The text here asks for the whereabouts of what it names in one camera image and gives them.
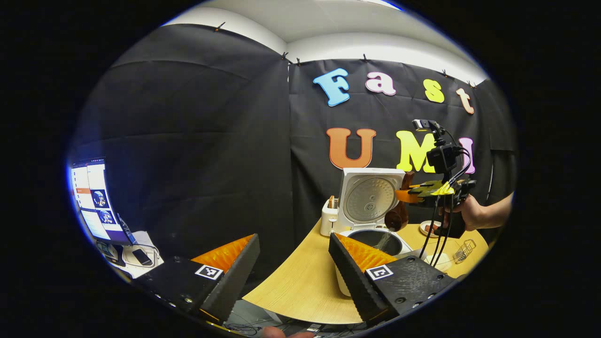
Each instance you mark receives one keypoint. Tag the white round plate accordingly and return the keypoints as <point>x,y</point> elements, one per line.
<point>429,233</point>

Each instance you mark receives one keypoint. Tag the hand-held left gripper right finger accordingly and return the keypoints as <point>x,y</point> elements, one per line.
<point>354,281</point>

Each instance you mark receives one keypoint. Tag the toast slice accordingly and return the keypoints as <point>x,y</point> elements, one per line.
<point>332,203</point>

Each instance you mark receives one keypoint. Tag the brown wooden spoon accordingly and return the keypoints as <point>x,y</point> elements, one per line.
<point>396,218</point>

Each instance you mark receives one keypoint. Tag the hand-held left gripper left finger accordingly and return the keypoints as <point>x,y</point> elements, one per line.
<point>232,281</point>

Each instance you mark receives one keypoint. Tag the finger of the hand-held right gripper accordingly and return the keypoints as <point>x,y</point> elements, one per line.
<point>422,192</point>

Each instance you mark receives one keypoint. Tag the white toaster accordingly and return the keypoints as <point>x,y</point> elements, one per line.
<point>328,223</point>

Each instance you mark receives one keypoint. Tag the black smartphone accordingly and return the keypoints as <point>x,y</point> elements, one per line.
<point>141,257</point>

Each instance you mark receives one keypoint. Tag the black backdrop cloth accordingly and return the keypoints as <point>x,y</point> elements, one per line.
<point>211,164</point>

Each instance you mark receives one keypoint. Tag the clear chopstick holder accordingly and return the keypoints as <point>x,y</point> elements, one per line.
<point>465,250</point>

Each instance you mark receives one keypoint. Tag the computer monitor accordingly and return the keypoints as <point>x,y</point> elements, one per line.
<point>96,202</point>

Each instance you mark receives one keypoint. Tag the ceiling light panel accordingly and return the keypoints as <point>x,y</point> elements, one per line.
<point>387,3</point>

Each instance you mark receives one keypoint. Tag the white rice cooker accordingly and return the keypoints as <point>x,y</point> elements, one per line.
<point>371,199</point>

